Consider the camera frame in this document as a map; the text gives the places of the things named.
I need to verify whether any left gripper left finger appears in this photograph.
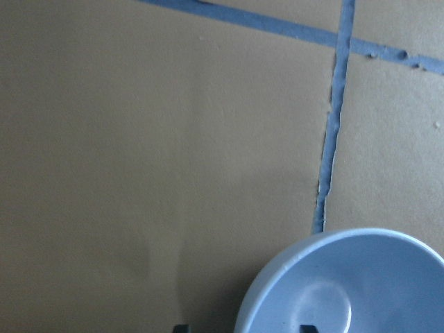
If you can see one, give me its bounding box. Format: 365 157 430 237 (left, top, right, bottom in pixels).
172 324 191 333

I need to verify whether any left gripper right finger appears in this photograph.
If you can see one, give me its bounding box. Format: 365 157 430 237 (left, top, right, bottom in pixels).
299 325 317 333

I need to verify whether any blue bowl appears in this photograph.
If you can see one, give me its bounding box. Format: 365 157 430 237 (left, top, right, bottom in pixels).
234 228 443 332

